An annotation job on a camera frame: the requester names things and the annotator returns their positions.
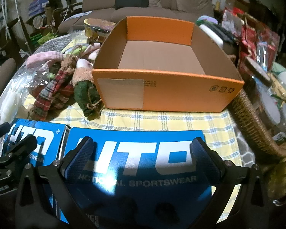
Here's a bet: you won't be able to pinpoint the clear plastic bag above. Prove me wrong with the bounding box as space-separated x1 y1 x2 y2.
0 61 51 126

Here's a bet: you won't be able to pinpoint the jar with dark lid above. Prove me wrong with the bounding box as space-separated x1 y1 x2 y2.
243 58 274 83

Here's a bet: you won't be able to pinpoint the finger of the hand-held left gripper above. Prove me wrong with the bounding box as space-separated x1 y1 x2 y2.
0 135 38 184
0 122 12 144

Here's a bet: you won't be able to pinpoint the green plastic bag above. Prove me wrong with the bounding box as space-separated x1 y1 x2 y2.
29 32 59 46

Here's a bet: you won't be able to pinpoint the round tin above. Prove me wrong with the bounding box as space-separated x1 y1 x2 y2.
32 13 48 28

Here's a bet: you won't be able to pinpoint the black cushion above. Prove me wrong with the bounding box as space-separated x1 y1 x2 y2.
114 0 149 10

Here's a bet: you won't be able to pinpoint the large blue printed box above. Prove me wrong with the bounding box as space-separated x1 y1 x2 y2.
64 127 214 229

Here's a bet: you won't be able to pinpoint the brown sofa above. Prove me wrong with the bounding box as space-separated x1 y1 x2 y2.
57 0 215 34

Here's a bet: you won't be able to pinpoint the yellow checked tablecloth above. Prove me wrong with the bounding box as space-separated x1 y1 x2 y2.
22 34 243 196

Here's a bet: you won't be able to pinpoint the small blue printed box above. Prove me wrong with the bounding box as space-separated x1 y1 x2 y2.
3 118 65 220

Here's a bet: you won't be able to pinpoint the white rope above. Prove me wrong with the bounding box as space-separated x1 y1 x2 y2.
0 0 32 51

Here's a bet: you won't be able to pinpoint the orange cardboard box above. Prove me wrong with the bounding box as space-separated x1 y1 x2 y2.
92 16 245 113

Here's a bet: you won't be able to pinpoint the pink-eared plush rabbit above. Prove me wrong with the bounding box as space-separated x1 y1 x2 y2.
82 42 102 60

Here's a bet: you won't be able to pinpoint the wicker basket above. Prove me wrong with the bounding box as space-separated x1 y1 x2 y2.
229 88 286 158

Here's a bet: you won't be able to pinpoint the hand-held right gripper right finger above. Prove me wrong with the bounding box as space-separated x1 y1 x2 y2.
188 136 276 229

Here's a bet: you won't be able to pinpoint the dark wooden chair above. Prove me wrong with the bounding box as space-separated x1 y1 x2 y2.
0 17 34 61

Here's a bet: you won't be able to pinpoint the green-clothed plush doll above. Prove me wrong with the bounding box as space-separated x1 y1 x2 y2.
72 58 103 121

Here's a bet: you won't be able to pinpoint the plaid snowman doll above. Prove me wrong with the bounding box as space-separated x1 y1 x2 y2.
34 54 75 122

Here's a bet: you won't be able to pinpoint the red snack packets pile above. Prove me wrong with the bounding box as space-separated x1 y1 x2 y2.
222 7 281 61

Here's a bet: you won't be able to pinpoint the pink plush doll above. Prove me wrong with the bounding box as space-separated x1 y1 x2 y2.
26 51 66 77

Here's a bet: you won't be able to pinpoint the gold-rimmed floral bowl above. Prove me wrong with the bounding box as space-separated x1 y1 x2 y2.
83 18 116 45

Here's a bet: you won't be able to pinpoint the clear plastic containers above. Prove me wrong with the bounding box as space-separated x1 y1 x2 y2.
259 85 286 139

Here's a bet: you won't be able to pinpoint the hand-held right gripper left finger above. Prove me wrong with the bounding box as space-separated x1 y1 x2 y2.
14 136 97 229

